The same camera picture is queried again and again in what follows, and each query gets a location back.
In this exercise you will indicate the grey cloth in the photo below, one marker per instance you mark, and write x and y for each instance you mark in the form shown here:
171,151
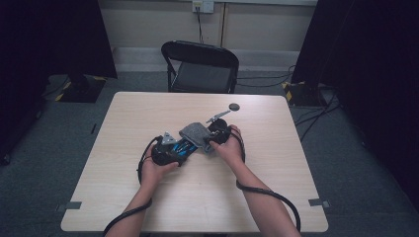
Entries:
196,131

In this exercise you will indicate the small black floor strip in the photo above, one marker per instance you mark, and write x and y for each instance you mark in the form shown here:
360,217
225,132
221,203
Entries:
94,128

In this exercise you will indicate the black curtain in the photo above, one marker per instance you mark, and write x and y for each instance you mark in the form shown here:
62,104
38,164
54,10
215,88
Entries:
372,65
49,39

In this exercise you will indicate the blue toy car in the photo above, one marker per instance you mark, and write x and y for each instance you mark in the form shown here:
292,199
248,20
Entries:
185,147

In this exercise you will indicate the person's right hand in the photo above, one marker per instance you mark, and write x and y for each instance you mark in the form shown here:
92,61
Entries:
232,151

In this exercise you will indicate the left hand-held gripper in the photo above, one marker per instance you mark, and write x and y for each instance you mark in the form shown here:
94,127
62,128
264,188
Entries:
163,153

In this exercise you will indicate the grey tape strip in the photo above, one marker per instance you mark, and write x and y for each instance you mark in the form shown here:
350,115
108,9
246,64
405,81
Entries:
70,206
319,203

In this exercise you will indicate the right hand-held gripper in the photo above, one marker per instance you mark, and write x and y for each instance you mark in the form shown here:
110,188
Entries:
219,131

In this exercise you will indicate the black table grommet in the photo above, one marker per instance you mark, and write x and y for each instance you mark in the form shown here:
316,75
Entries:
234,106

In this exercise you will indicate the person's left hand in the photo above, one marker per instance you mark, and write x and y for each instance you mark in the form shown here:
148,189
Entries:
154,173

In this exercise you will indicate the white wall socket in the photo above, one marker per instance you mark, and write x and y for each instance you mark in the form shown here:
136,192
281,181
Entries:
203,6

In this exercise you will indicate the black folding chair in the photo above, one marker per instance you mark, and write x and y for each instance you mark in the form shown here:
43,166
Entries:
201,77

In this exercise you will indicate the black yellow-striped stand base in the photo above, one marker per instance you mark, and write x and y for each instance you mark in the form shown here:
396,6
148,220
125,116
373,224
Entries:
303,95
82,92

